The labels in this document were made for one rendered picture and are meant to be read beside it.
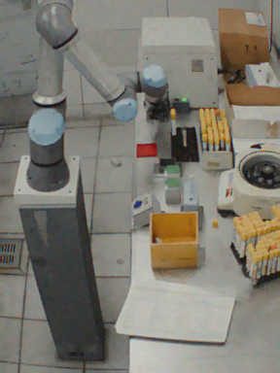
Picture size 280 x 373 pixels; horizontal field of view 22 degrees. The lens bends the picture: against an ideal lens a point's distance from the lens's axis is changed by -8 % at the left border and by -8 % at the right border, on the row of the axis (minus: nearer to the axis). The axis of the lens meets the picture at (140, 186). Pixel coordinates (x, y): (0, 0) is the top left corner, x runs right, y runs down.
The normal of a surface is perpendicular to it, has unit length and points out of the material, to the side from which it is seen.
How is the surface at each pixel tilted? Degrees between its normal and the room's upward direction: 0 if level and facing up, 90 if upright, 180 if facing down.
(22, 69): 90
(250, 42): 88
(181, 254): 90
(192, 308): 0
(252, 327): 0
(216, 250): 0
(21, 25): 90
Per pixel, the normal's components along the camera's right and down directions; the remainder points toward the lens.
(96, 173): -0.05, -0.78
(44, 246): -0.01, 0.62
